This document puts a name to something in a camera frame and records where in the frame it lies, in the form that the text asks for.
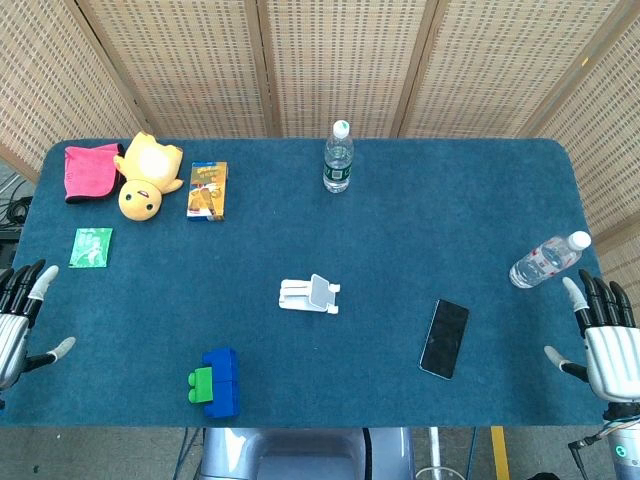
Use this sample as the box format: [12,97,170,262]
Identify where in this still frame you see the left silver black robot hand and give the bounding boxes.
[0,258,77,396]

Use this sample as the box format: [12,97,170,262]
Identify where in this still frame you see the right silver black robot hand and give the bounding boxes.
[543,269,640,404]

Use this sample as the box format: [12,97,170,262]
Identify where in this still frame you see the black smartphone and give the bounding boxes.
[418,298,471,381]

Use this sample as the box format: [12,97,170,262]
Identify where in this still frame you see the red label water bottle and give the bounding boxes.
[508,230,593,290]

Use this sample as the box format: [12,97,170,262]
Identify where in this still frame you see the white folding phone stand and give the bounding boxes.
[277,273,342,316]

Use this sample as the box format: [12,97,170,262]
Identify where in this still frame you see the green label water bottle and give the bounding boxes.
[322,119,355,194]

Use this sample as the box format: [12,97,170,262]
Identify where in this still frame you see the green packet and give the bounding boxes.
[68,227,114,270]

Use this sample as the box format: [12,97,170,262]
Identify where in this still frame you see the pink cloth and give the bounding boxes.
[63,142,126,205]

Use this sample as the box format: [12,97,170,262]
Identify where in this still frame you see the green toy building block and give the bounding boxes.
[187,367,215,405]

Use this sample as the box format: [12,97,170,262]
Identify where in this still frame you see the yellow plush toy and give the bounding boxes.
[113,130,185,222]

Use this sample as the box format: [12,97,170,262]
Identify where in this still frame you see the blue toy building block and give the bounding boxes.
[202,347,239,384]
[203,378,241,419]

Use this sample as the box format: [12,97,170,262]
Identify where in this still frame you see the orange and blue carton box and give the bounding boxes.
[186,160,229,222]

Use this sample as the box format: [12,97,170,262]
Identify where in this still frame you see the blue table mat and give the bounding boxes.
[0,137,609,430]

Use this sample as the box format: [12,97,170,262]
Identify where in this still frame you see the blue-grey robot torso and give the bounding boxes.
[198,427,416,480]

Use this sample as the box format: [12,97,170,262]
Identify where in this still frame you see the woven folding screen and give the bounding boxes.
[0,0,640,281]

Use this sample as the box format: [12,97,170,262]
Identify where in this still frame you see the black arm cable with plug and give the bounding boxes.
[567,433,616,452]

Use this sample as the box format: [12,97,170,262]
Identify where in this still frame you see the black floor cables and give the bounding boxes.
[0,179,34,229]

